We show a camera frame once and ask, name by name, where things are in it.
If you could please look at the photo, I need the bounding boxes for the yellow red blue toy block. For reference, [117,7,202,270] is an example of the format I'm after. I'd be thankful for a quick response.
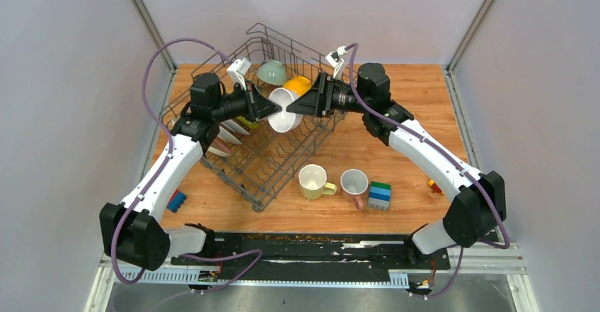
[166,190,187,213]

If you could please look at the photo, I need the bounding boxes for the yellow mug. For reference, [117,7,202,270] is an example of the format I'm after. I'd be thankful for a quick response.
[298,164,338,201]

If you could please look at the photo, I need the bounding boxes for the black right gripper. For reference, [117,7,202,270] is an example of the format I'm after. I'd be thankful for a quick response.
[286,73,369,118]

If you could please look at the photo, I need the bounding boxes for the teal and yellow bowls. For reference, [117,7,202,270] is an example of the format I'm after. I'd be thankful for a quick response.
[257,59,288,86]

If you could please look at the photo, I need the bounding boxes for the white bowl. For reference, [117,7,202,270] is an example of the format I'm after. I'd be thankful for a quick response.
[267,88,303,134]

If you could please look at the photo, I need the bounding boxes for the pink mug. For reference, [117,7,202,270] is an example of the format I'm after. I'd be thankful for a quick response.
[340,169,369,211]

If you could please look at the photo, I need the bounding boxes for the green scalloped plate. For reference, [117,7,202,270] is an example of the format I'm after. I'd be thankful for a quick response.
[236,116,260,130]

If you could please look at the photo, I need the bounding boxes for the small red yellow green toy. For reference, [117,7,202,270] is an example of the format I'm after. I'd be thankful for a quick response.
[427,179,444,195]

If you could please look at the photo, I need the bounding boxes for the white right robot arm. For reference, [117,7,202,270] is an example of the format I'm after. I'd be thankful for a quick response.
[286,63,510,268]

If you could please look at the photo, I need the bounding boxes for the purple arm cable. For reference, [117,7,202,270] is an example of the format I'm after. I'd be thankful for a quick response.
[344,42,512,300]
[110,37,263,296]

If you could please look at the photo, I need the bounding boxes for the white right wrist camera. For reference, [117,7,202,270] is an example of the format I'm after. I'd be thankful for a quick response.
[325,45,348,80]

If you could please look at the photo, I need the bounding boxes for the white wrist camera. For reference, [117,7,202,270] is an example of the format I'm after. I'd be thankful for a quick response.
[227,57,251,90]
[325,45,348,80]

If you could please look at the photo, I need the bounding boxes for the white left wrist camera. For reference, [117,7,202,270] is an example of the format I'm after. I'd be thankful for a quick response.
[227,57,251,90]

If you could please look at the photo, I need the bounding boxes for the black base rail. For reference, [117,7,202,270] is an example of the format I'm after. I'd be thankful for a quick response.
[100,229,526,296]

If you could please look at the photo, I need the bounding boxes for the red and teal floral plate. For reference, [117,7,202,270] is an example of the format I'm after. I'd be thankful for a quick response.
[218,126,241,145]

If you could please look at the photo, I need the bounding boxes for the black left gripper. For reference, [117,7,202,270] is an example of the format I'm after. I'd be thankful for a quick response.
[212,81,282,123]

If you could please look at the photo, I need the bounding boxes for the green blue grey block stack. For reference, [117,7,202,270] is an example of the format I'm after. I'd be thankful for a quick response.
[367,181,391,211]

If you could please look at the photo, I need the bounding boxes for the grey wire dish rack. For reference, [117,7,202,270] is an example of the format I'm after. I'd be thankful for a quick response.
[159,23,359,213]

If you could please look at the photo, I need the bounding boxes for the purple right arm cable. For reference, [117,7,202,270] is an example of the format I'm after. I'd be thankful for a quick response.
[344,42,512,300]

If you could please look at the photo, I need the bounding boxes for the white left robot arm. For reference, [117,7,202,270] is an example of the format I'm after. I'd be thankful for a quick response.
[99,73,282,272]

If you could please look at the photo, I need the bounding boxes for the yellow bowl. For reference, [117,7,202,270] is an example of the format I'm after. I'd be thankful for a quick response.
[282,76,312,96]

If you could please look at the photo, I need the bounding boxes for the cream and pink plate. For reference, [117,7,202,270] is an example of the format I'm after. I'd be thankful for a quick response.
[208,141,231,157]

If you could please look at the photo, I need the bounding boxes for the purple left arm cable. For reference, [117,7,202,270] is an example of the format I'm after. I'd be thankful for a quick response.
[110,37,263,296]

